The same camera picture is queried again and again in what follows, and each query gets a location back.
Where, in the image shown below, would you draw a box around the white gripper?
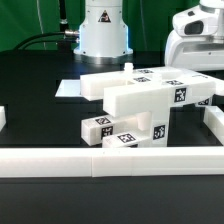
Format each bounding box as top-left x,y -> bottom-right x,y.
164,30 -> 224,71

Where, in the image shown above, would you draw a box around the white chair back frame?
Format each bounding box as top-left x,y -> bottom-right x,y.
80,67 -> 224,117

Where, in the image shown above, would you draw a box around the white chair seat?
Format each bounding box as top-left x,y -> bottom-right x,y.
136,109 -> 170,147

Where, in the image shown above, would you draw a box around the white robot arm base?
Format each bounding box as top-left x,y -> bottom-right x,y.
74,0 -> 133,64

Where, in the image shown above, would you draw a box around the white tagged cube left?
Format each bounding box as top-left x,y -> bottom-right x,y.
195,98 -> 212,107

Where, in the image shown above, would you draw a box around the white right fence bar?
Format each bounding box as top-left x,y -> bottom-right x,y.
203,106 -> 224,146

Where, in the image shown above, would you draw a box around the white fence bar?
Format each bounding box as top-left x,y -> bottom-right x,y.
0,147 -> 224,178
0,106 -> 6,132
203,106 -> 224,146

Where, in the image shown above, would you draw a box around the white front fence bar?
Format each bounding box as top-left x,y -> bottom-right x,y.
0,147 -> 224,178

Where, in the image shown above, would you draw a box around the white left fence bar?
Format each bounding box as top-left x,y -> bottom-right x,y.
0,106 -> 6,132

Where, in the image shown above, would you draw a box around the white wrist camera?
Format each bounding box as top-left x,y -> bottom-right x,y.
173,5 -> 221,37

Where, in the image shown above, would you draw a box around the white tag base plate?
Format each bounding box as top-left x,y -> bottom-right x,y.
55,79 -> 81,97

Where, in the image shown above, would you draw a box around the black cables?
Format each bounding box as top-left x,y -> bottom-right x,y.
13,29 -> 81,52

